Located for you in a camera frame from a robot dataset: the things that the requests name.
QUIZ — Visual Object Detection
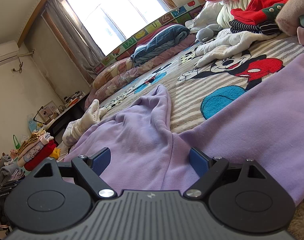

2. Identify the pale pink folded garment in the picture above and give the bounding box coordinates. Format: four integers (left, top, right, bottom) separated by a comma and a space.
18, 133, 54, 160

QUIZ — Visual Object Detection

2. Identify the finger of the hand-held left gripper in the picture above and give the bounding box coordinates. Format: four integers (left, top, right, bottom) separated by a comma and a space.
0, 179, 26, 191

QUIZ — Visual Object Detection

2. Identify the picture frame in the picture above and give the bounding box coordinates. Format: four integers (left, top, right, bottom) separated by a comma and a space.
41, 101, 58, 122

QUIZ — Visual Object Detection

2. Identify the grey curtain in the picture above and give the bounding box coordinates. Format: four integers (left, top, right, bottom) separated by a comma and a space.
46, 0, 106, 80

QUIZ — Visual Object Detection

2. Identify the yellow floral pillow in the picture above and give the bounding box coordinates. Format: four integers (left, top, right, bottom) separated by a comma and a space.
92, 57, 137, 89

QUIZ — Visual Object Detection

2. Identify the white duvet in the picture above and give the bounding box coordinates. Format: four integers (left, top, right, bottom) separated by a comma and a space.
186, 0, 231, 30

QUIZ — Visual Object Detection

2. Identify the dark desk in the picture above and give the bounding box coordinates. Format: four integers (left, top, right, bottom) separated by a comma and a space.
42, 91, 91, 140

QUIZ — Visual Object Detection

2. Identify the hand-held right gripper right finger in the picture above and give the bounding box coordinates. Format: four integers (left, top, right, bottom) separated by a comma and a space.
184, 148, 267, 200

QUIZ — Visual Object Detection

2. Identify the navy striped folded garment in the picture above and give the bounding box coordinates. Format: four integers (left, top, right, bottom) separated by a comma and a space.
229, 19, 282, 35

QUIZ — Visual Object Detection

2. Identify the blue white packet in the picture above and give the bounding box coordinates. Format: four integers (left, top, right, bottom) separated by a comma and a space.
27, 114, 39, 132

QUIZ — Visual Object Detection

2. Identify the stack of folded colourful clothes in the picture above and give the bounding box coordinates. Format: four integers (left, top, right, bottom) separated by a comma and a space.
23, 140, 56, 172

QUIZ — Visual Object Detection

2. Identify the white air conditioner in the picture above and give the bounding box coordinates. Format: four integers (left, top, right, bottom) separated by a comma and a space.
0, 41, 19, 68

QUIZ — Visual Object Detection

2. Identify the green bag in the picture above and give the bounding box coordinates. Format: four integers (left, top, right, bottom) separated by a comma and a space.
13, 134, 22, 153

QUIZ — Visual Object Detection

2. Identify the purple sweatshirt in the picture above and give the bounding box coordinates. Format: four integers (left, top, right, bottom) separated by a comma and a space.
61, 44, 304, 207

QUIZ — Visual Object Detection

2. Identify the pile of grey clothes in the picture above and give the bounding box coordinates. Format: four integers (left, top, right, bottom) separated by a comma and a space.
0, 154, 25, 187

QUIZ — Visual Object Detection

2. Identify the red garment with green collar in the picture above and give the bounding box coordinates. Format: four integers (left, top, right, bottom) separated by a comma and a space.
230, 0, 291, 26

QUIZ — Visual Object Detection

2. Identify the mustard folded cloth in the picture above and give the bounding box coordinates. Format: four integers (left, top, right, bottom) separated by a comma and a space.
16, 129, 46, 154

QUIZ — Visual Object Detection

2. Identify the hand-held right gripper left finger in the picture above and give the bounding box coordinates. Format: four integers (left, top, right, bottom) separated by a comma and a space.
32, 147, 117, 200

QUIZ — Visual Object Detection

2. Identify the blue folded blanket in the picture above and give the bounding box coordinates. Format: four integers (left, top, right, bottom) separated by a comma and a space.
130, 24, 190, 64

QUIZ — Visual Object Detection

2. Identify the window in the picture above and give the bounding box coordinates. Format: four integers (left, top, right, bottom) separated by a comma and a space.
42, 0, 182, 85

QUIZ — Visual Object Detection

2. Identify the purple floral pillow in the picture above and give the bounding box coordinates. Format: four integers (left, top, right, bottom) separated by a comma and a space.
84, 34, 200, 110

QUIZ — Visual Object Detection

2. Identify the white quilted garment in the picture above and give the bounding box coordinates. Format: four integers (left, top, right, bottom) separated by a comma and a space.
194, 27, 283, 68

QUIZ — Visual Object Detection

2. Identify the pale blue printed folded garment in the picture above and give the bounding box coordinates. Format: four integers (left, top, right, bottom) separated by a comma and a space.
22, 144, 49, 163

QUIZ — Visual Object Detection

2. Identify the cream quilt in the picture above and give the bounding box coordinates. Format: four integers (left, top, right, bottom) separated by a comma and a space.
216, 0, 302, 29

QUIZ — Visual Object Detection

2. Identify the white floral garment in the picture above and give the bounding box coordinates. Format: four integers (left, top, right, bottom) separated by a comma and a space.
62, 99, 108, 146

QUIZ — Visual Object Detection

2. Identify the colourful alphabet foam mat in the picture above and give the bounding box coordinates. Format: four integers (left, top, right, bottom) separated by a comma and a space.
92, 0, 207, 74

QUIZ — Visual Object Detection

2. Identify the grey plush toy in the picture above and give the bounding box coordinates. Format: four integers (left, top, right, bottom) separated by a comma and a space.
194, 24, 224, 43

